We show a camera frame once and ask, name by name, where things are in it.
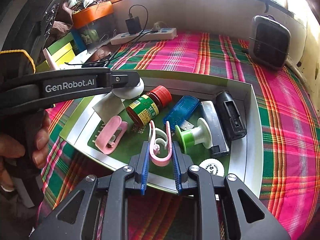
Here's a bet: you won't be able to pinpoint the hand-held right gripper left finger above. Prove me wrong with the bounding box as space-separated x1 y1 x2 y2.
29 141 150 240

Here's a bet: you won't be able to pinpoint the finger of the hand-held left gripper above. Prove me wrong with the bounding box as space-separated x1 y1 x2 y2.
36 68 141 109

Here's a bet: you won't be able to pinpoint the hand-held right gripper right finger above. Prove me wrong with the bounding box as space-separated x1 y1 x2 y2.
171 141 292 240

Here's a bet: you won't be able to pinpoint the pink and white clip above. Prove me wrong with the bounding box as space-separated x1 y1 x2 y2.
149 120 174 167

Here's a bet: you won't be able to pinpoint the small white round jar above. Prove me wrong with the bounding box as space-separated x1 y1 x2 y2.
199 159 225 178

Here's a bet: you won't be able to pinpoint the green and white spool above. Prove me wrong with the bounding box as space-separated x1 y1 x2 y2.
175 117 212 153

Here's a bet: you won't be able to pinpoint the white round handheld device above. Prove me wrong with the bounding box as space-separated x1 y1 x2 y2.
111 79 145 99

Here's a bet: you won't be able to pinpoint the pink plastic comb holder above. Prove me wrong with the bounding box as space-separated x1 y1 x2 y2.
95 116 128 155

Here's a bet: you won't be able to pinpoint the silver and black lighter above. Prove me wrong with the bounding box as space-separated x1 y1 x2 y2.
201 101 230 158

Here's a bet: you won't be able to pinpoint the blue translucent USB dongle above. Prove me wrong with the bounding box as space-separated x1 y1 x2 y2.
163 95 200 132

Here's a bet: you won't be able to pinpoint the red capped medicine bottle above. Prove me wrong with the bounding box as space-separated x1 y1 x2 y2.
126 86 172 127

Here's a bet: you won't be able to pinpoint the green cardboard box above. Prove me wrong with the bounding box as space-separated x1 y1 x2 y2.
60 69 264 200

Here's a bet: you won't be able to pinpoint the black battery charger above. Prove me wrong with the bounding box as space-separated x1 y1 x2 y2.
215 91 247 140

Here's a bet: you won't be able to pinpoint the person's left hand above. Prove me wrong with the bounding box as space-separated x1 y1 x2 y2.
0 111 50 192

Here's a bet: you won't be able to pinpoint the yellow green cardboard boxes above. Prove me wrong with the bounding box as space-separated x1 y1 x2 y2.
44 32 78 70

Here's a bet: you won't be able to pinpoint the white tube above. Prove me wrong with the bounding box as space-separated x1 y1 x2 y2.
43 47 59 70

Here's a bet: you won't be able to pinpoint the brown cloth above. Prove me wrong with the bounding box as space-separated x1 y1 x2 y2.
51 2 75 43

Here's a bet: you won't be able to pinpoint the orange plastic container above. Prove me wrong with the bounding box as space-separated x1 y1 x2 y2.
72 0 114 29

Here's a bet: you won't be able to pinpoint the white power strip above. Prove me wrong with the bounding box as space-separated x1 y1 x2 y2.
110 27 177 45

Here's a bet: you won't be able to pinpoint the pink green plaid blanket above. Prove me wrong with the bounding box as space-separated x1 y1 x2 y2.
40 31 320 240

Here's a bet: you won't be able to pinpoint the small grey black heater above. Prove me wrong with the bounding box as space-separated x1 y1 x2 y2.
247 15 292 70

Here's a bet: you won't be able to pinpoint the black window latch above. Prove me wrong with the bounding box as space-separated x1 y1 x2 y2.
261 0 278 13

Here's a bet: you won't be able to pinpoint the yellow cord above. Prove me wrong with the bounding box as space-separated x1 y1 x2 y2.
0 50 36 73

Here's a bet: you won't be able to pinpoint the black power adapter with cable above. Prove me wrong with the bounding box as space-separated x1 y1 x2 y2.
125 4 148 34

